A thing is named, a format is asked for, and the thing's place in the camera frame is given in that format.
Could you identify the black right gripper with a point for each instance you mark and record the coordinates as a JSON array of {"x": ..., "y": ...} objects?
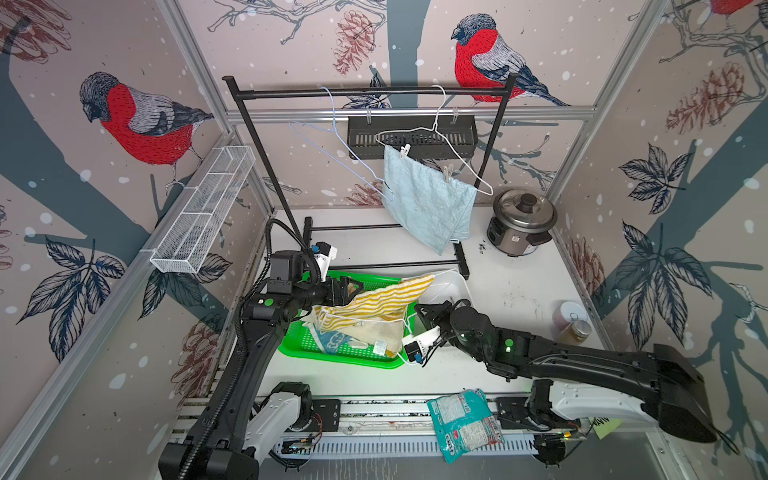
[{"x": 436, "y": 312}]

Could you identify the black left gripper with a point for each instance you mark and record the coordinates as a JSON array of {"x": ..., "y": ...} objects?
[{"x": 342, "y": 298}]

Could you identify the teal patterned towel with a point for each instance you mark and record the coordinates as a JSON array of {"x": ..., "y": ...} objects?
[{"x": 332, "y": 341}]

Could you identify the yellow striped towel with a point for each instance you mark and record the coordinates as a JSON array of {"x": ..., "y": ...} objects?
[{"x": 376, "y": 317}]

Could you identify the light blue towel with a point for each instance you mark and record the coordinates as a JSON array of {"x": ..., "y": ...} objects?
[{"x": 435, "y": 210}]

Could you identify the white clothespin blue towel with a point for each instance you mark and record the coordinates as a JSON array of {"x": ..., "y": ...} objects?
[
  {"x": 404, "y": 149},
  {"x": 447, "y": 171}
]

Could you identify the light blue wire hanger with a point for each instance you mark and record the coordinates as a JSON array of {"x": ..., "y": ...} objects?
[{"x": 355, "y": 159}]

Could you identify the white hanger with blue towel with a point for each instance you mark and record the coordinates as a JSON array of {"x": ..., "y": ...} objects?
[{"x": 433, "y": 132}]

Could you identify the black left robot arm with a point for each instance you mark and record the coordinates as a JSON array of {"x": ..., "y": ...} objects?
[{"x": 233, "y": 435}]

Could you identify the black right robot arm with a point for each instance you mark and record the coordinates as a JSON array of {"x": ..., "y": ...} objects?
[{"x": 659, "y": 387}]

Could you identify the white rectangular tray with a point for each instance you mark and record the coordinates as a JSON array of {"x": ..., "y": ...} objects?
[{"x": 447, "y": 285}]

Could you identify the green plastic basket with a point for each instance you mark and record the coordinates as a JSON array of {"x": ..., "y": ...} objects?
[{"x": 298, "y": 342}]

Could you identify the teal snack packet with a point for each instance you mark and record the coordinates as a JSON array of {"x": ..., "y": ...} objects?
[{"x": 463, "y": 422}]

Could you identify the silver rice cooker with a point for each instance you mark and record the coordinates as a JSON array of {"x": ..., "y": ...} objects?
[{"x": 521, "y": 222}]

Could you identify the small glass bottle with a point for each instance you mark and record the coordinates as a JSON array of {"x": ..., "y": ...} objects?
[{"x": 576, "y": 332}]

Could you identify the yellow green packet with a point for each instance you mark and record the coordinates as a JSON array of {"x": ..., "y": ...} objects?
[{"x": 603, "y": 426}]

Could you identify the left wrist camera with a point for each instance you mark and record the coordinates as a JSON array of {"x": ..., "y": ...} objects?
[{"x": 324, "y": 253}]

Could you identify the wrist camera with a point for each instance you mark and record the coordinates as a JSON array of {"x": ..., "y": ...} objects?
[
  {"x": 416, "y": 348},
  {"x": 324, "y": 253}
]

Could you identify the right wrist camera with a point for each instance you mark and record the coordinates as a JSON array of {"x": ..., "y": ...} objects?
[{"x": 416, "y": 348}]

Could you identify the white wire mesh shelf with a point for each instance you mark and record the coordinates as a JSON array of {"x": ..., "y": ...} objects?
[{"x": 193, "y": 232}]

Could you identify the black wall basket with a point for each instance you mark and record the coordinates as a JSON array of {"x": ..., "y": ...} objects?
[{"x": 461, "y": 129}]

